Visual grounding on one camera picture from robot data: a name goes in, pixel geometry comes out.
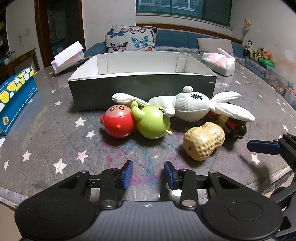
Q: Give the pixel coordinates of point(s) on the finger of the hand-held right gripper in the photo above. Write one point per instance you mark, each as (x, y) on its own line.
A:
(263, 147)

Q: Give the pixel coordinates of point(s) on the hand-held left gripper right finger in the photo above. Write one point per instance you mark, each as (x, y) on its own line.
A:
(169, 176)

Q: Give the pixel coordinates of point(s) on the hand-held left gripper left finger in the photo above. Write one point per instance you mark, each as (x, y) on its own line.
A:
(128, 174)

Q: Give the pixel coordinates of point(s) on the black and red doll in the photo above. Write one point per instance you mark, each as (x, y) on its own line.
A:
(238, 129)

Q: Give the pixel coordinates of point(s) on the tan peanut toy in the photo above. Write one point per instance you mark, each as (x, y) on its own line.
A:
(201, 143)

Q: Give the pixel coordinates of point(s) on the red round toy figure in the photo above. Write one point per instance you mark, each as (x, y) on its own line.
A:
(118, 125)

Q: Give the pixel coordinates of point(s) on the green round toy figure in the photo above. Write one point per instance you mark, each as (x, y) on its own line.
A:
(150, 122)

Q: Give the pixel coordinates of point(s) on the white plush rabbit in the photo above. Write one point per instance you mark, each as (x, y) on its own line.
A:
(189, 106)

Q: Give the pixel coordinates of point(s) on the grey cardboard box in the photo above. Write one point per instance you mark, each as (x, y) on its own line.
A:
(104, 92)

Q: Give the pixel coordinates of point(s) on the clear storage bin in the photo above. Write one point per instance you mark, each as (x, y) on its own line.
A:
(277, 81)

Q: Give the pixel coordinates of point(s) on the orange plush toy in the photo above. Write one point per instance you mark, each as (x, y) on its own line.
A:
(263, 54)

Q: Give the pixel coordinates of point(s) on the pastel tissue pack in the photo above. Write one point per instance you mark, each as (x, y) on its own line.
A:
(218, 62)

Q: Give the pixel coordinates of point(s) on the black and white plush dog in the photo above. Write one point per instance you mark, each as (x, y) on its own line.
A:
(248, 47)

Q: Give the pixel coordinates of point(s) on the grey pillow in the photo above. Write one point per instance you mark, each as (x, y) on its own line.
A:
(215, 45)

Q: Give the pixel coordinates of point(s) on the white paper sheet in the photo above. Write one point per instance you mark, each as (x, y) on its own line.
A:
(1, 142)

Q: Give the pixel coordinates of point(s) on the clear box with white paper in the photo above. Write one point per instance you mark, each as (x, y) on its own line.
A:
(67, 55)

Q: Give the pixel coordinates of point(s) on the butterfly print pillow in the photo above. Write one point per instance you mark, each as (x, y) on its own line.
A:
(129, 39)

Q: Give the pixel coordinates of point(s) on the blue yellow-dotted tissue box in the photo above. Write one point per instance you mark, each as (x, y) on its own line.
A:
(16, 97)

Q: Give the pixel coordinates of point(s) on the blue sofa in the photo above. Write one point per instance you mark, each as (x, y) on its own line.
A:
(175, 39)

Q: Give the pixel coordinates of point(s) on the wooden desk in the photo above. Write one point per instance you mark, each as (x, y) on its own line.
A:
(20, 62)

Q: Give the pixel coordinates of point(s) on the window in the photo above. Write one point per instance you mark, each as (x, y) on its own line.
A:
(185, 9)

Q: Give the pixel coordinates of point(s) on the plush toy on wall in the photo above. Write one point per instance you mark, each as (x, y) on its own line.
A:
(247, 26)

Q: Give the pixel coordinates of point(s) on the dark wooden door frame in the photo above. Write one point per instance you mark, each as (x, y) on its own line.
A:
(79, 23)

